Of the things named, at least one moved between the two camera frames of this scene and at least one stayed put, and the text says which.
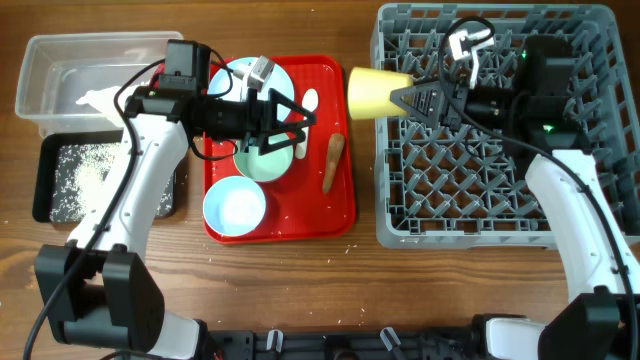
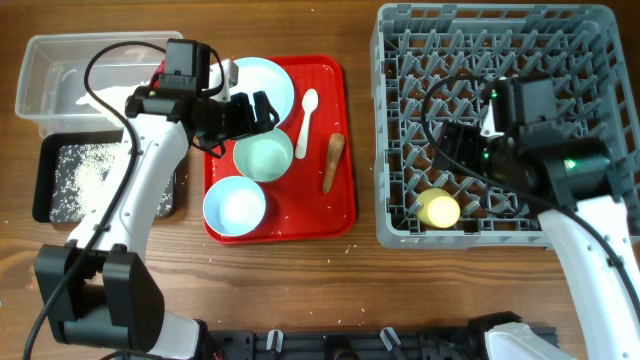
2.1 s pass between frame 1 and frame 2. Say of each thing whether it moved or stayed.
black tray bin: stayed
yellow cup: moved
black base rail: stayed
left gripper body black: stayed
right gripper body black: moved
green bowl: stayed
